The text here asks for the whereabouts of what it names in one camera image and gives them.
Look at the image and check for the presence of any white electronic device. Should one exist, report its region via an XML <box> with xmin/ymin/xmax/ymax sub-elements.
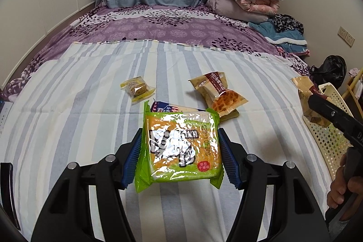
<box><xmin>0</xmin><ymin>99</ymin><xmax>12</xmax><ymax>132</ymax></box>

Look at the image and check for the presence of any leopard print cloth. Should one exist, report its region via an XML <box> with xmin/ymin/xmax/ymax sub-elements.
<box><xmin>268</xmin><ymin>14</ymin><xmax>304</xmax><ymax>34</ymax></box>

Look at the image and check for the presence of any black handbag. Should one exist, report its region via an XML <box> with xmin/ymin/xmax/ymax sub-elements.
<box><xmin>309</xmin><ymin>55</ymin><xmax>347</xmax><ymax>89</ymax></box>

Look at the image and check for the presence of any striped bed sheet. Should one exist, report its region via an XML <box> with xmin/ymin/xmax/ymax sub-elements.
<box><xmin>0</xmin><ymin>39</ymin><xmax>341</xmax><ymax>242</ymax></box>

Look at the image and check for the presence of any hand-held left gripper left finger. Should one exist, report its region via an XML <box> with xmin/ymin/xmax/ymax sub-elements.
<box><xmin>31</xmin><ymin>127</ymin><xmax>144</xmax><ymax>242</ymax></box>

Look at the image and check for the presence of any wooden shelf rack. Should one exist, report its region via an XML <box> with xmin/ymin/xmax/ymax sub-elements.
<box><xmin>342</xmin><ymin>68</ymin><xmax>363</xmax><ymax>106</ymax></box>

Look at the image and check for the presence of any brown waffle packet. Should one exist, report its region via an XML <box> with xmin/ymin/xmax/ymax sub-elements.
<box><xmin>292</xmin><ymin>76</ymin><xmax>332</xmax><ymax>128</ymax></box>
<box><xmin>189</xmin><ymin>71</ymin><xmax>249</xmax><ymax>122</ymax></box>

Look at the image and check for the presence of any green square cracker packet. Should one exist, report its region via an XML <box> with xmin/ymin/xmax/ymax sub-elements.
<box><xmin>134</xmin><ymin>100</ymin><xmax>224</xmax><ymax>194</ymax></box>

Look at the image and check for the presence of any person's right hand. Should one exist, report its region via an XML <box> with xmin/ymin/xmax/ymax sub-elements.
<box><xmin>326</xmin><ymin>167</ymin><xmax>363</xmax><ymax>208</ymax></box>

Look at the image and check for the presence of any pink floral quilt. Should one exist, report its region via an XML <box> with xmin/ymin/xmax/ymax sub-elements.
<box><xmin>241</xmin><ymin>0</ymin><xmax>281</xmax><ymax>16</ymax></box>

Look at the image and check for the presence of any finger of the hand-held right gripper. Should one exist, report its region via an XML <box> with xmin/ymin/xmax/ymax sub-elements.
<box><xmin>308</xmin><ymin>94</ymin><xmax>355</xmax><ymax>132</ymax></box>

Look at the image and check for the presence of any blue red cracker packet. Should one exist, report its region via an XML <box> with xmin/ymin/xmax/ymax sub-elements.
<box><xmin>150</xmin><ymin>100</ymin><xmax>207</xmax><ymax>118</ymax></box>

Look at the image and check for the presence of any cream plastic basket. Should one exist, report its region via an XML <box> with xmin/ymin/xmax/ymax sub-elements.
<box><xmin>302</xmin><ymin>83</ymin><xmax>356</xmax><ymax>188</ymax></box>

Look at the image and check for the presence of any purple floral bedsheet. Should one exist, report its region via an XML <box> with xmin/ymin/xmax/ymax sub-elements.
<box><xmin>1</xmin><ymin>2</ymin><xmax>311</xmax><ymax>102</ymax></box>

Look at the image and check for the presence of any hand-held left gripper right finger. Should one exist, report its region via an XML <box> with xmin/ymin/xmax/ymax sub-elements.
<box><xmin>217</xmin><ymin>127</ymin><xmax>331</xmax><ymax>242</ymax></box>

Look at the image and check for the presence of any small yellow cake packet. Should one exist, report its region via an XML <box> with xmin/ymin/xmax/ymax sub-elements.
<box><xmin>120</xmin><ymin>76</ymin><xmax>157</xmax><ymax>104</ymax></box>

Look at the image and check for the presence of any white wardrobe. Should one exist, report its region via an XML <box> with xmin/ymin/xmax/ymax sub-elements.
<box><xmin>0</xmin><ymin>0</ymin><xmax>100</xmax><ymax>84</ymax></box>

